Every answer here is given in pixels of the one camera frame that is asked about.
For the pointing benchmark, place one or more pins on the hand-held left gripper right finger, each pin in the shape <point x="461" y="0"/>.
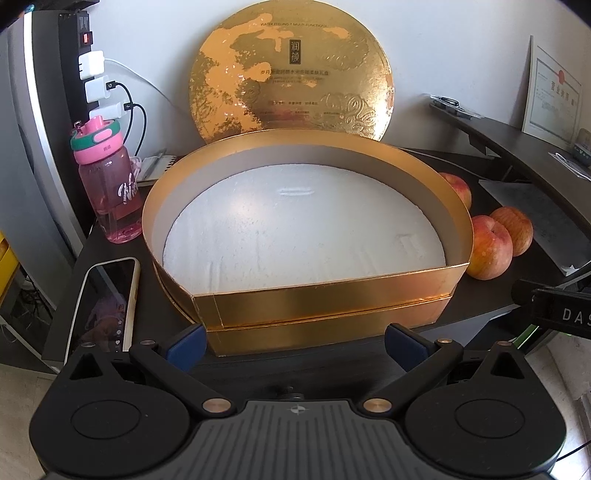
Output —
<point x="406" y="347"/>

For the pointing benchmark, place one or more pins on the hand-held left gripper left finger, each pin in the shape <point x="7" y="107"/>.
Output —
<point x="187" y="347"/>

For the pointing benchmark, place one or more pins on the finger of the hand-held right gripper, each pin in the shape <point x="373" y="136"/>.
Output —
<point x="524" y="291"/>

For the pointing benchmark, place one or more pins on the red apple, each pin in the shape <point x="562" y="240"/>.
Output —
<point x="517" y="228"/>
<point x="459" y="187"/>
<point x="489" y="249"/>

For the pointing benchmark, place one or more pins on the gold gift box base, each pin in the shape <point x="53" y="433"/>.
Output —
<point x="323" y="314"/>

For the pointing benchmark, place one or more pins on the gold gift box lid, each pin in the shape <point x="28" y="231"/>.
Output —
<point x="295" y="83"/>

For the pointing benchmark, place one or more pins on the dark wooden desk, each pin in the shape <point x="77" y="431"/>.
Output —
<point x="526" y="273"/>

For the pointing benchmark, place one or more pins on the white-cased smartphone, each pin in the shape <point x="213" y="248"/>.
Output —
<point x="104" y="300"/>

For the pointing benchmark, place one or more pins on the dark curved shelf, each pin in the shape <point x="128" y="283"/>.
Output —
<point x="517" y="143"/>

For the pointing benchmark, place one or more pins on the small grey box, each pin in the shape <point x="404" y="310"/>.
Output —
<point x="582" y="146"/>

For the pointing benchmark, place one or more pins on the white foam liner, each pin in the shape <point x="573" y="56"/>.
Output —
<point x="300" y="230"/>

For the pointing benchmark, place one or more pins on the pink water bottle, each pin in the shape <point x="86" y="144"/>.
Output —
<point x="111" y="194"/>

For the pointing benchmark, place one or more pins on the spiral notebook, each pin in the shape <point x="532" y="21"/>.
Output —
<point x="154" y="168"/>

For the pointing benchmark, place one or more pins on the silver ashtray object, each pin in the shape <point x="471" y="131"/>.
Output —
<point x="455" y="106"/>

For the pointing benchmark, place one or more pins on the framed certificate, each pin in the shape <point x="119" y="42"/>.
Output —
<point x="551" y="87"/>

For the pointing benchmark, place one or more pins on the silver monitor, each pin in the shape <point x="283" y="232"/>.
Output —
<point x="27" y="161"/>

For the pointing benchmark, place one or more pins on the white charger plug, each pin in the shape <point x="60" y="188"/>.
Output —
<point x="98" y="89"/>
<point x="106" y="112"/>
<point x="91" y="64"/>

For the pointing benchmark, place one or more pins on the black power strip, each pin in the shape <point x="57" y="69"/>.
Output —
<point x="74" y="60"/>

